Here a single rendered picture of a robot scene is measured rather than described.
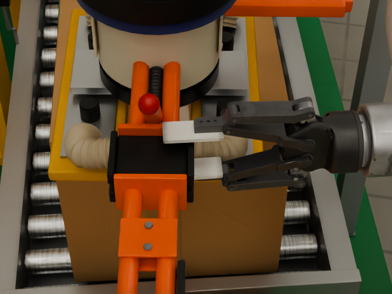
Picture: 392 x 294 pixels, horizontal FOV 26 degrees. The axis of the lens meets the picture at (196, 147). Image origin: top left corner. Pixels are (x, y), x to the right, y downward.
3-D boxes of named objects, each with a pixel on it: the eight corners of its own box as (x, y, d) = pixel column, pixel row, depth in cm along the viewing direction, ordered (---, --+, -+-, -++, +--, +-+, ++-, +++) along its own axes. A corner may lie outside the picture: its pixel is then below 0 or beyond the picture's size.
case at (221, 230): (83, 76, 207) (65, -66, 178) (246, 70, 209) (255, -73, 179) (74, 283, 166) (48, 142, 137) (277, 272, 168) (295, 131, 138)
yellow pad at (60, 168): (73, 17, 136) (69, -8, 133) (135, 17, 137) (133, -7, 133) (48, 182, 114) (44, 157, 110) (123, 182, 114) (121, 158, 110)
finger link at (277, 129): (311, 154, 100) (316, 146, 99) (221, 139, 97) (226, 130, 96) (305, 130, 103) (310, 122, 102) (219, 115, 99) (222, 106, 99)
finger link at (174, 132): (224, 141, 98) (224, 136, 97) (163, 144, 97) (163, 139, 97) (221, 122, 100) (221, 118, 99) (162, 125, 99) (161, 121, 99)
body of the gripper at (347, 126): (370, 139, 96) (289, 143, 96) (360, 187, 102) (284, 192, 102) (357, 93, 101) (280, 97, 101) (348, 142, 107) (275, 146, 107)
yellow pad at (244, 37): (191, 18, 137) (191, -7, 133) (253, 18, 137) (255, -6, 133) (189, 183, 114) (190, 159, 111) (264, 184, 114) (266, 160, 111)
